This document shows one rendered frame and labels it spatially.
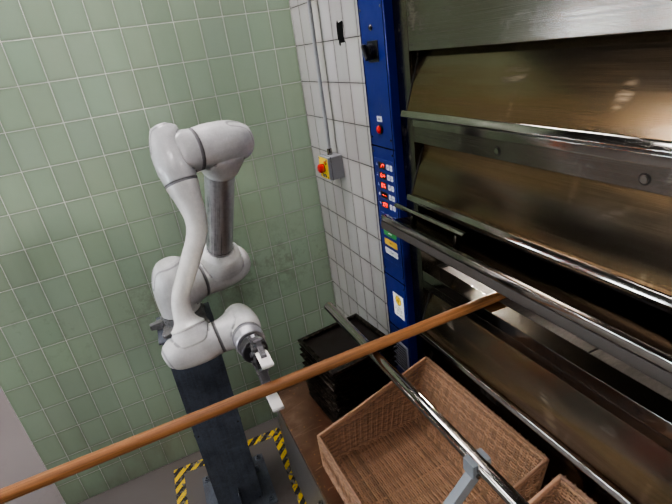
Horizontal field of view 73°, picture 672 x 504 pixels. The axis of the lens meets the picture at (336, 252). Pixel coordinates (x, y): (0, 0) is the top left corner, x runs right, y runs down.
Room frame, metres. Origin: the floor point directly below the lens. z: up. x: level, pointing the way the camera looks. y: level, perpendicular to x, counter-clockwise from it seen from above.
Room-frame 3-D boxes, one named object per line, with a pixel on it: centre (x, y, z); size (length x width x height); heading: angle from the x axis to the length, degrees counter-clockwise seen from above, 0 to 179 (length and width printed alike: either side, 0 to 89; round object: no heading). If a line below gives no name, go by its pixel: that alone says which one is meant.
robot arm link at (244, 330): (1.13, 0.29, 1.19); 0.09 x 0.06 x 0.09; 111
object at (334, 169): (1.96, -0.03, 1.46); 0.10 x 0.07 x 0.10; 22
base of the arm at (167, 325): (1.61, 0.67, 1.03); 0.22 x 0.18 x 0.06; 109
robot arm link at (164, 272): (1.62, 0.64, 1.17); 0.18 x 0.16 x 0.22; 125
